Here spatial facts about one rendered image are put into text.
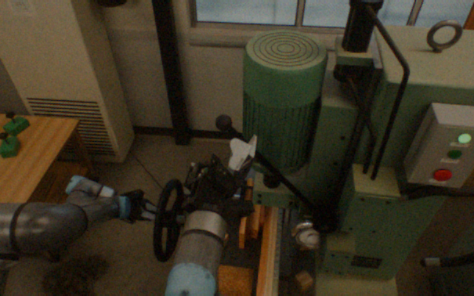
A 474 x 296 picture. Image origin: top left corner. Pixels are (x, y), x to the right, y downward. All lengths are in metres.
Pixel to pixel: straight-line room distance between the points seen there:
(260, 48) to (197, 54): 1.55
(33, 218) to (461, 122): 0.87
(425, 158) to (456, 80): 0.15
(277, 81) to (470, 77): 0.34
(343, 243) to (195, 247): 0.47
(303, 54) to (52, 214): 0.66
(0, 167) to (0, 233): 1.24
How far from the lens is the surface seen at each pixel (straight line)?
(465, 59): 0.83
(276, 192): 1.05
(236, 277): 1.07
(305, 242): 1.06
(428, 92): 0.75
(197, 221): 0.64
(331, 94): 0.82
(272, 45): 0.80
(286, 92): 0.74
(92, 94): 2.34
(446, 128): 0.73
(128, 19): 2.33
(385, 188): 0.82
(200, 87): 2.45
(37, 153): 2.17
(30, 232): 0.94
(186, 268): 0.60
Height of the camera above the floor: 1.89
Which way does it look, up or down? 45 degrees down
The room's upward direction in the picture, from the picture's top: straight up
